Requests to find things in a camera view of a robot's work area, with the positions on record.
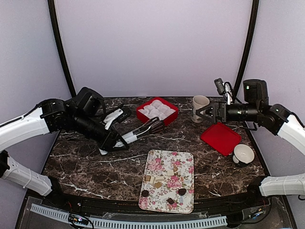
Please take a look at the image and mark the dark round chocolate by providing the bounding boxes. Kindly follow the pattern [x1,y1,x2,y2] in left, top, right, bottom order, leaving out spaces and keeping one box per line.
[141,190,149,197]

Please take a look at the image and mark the dark heart chocolate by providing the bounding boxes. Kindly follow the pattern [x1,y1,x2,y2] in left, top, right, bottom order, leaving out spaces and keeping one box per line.
[178,188,186,196]

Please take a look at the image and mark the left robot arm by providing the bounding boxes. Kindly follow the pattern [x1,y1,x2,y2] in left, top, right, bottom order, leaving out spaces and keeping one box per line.
[0,87,130,208]

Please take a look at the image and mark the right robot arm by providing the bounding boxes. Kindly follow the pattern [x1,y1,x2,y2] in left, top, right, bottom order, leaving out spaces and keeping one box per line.
[194,78,305,207]

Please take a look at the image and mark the red chocolate box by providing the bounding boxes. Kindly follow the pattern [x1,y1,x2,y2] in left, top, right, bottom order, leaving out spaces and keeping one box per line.
[136,97,178,126]

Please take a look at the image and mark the white chocolate bar middle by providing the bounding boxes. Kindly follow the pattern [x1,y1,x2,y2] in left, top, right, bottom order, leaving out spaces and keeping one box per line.
[155,176,164,182]

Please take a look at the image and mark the caramel chocolate lower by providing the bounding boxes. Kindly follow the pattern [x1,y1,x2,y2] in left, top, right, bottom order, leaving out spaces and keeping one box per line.
[154,182,162,188]

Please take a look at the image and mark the white chocolate cube upper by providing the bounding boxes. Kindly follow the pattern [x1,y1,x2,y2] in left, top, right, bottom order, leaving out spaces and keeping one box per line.
[167,170,174,177]

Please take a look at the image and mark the white ceramic mug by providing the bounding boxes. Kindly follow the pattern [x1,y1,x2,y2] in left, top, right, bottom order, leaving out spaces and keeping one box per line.
[191,95,210,123]

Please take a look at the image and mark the red box lid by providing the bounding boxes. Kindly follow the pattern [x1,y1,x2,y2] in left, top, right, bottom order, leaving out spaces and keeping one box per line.
[200,122,242,156]

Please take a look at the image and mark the white and dark bowl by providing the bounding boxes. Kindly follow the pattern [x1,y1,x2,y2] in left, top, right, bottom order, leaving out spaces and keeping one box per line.
[233,144,255,167]

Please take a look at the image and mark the floral rectangular tray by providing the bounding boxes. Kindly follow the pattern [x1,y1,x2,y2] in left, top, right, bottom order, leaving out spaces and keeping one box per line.
[139,150,194,214]

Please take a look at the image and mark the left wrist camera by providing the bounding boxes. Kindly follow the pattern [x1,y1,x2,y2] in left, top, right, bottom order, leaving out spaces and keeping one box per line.
[103,107,131,130]

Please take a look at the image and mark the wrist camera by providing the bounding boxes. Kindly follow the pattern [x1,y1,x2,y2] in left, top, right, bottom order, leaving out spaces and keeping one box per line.
[103,107,131,130]
[214,78,235,105]

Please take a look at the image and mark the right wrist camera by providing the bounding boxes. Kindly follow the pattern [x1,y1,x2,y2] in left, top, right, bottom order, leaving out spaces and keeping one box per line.
[214,78,235,105]

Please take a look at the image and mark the white slotted cable duct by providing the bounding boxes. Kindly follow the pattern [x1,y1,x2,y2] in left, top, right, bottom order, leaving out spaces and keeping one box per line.
[30,204,228,229]

